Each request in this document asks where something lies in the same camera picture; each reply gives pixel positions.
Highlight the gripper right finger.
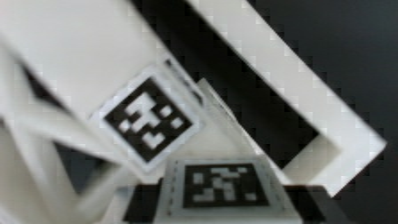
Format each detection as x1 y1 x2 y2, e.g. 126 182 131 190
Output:
284 185 355 224

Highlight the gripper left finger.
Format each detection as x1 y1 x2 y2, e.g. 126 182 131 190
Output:
99 181 165 224

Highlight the white tagged cube leg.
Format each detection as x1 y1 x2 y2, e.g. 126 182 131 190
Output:
154 158 304 224

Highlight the white chair backrest part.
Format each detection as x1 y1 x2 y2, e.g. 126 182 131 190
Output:
0 0 385 224

